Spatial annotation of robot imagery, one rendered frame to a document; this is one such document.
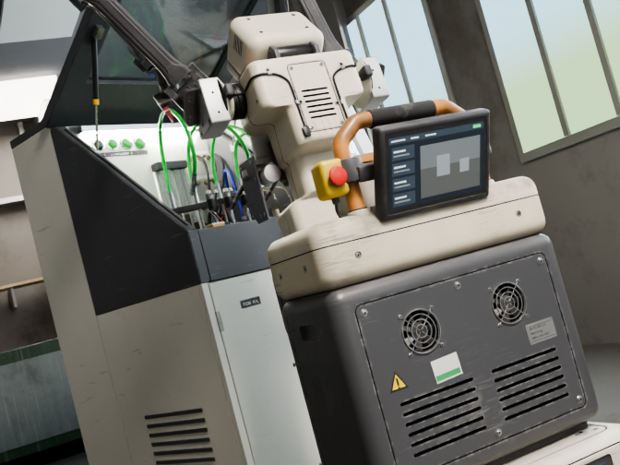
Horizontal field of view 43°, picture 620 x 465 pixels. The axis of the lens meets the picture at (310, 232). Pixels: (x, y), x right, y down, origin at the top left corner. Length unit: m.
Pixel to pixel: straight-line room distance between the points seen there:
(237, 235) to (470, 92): 2.67
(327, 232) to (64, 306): 1.69
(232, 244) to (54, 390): 3.36
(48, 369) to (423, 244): 4.35
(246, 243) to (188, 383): 0.46
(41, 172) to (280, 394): 1.18
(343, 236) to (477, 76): 3.44
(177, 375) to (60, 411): 3.19
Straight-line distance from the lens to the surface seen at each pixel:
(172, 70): 1.99
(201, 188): 3.13
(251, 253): 2.47
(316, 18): 2.20
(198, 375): 2.42
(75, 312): 2.89
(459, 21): 4.88
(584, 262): 4.41
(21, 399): 5.61
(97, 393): 2.89
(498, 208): 1.61
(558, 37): 4.27
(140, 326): 2.59
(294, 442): 2.49
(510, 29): 4.52
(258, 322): 2.44
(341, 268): 1.41
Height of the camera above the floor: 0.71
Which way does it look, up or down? 4 degrees up
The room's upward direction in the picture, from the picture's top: 15 degrees counter-clockwise
